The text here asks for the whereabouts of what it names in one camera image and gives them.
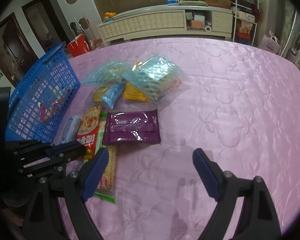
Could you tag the light blue striped bag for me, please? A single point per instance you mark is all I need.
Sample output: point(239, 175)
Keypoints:
point(108, 73)
point(155, 77)

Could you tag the blue chewing gum pack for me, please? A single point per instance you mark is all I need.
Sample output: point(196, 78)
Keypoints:
point(70, 130)

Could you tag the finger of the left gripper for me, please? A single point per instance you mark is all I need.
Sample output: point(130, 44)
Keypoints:
point(50, 161)
point(27, 146)

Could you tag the blue tissue pack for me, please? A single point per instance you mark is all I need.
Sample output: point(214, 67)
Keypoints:
point(172, 2)

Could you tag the pink quilted tablecloth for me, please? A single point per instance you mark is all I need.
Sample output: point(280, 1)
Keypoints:
point(240, 104)

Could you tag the cream television cabinet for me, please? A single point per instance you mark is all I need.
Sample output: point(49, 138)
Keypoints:
point(167, 20)

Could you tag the purple snack packet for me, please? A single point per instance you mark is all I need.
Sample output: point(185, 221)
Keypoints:
point(126, 127)

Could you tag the plate of oranges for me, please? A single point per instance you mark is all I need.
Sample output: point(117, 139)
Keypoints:
point(108, 16)

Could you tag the blue plastic basket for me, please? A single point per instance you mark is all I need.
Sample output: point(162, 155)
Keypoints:
point(51, 77)

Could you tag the green folded cloth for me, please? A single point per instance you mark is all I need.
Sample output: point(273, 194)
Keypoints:
point(192, 3)

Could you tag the white metal shelf rack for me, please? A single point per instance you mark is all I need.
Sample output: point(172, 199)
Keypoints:
point(246, 16)

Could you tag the pink shopping bag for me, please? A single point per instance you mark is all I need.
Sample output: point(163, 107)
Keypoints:
point(269, 43)

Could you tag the small blue cake packet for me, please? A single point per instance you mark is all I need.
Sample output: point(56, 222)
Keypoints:
point(108, 95)

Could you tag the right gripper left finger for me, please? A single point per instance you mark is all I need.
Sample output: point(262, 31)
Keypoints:
point(44, 218)

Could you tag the red paper bag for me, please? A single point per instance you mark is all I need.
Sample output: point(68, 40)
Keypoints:
point(78, 46)

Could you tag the orange snack packet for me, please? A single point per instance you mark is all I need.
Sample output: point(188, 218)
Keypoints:
point(136, 92)

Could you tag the cracker packet green ends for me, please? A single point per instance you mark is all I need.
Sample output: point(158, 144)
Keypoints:
point(106, 187)

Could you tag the red white snack packet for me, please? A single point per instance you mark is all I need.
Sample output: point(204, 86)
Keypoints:
point(48, 113)

